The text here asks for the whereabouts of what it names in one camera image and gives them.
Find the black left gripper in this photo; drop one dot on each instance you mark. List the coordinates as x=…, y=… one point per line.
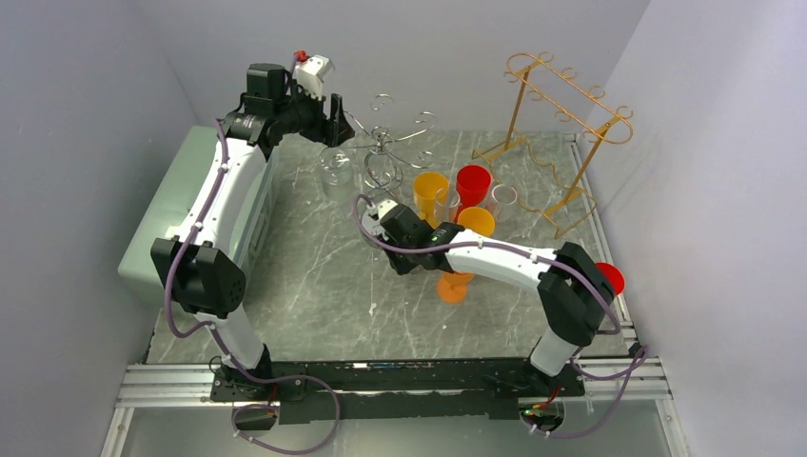
x=335, y=129

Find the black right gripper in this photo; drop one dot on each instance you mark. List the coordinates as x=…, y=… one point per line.
x=400, y=268

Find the clear ribbed wine glass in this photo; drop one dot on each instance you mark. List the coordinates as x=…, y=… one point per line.
x=336, y=174

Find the orange plastic goblet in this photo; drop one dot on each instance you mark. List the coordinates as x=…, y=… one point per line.
x=429, y=189
x=477, y=220
x=452, y=287

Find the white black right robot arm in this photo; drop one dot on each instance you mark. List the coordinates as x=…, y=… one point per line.
x=575, y=292

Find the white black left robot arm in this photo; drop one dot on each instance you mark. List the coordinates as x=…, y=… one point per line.
x=203, y=286

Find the clear wine glass centre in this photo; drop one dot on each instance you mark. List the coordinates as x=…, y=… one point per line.
x=447, y=205

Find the chrome wine glass rack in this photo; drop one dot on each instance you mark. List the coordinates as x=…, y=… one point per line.
x=376, y=164

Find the clear wine glass right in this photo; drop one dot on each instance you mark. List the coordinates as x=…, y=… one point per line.
x=501, y=202

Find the gold wine glass rack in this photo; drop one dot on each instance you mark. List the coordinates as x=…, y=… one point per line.
x=554, y=130

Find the orange plastic goblet back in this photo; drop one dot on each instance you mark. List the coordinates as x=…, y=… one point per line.
x=429, y=189

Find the red plastic goblet back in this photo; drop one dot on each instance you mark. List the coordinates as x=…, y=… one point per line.
x=472, y=185

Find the green plastic storage box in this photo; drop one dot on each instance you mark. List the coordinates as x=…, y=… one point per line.
x=173, y=201

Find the red plastic goblet lying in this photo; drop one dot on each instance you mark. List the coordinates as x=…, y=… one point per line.
x=614, y=277

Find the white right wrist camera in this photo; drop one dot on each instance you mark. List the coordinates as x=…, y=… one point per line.
x=384, y=207

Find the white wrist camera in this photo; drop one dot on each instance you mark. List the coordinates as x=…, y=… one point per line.
x=384, y=207
x=310, y=71

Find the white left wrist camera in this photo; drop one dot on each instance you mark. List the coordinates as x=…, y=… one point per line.
x=310, y=71

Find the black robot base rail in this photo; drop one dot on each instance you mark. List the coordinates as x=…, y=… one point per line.
x=496, y=388

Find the aluminium frame rail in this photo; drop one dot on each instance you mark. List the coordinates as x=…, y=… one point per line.
x=604, y=378

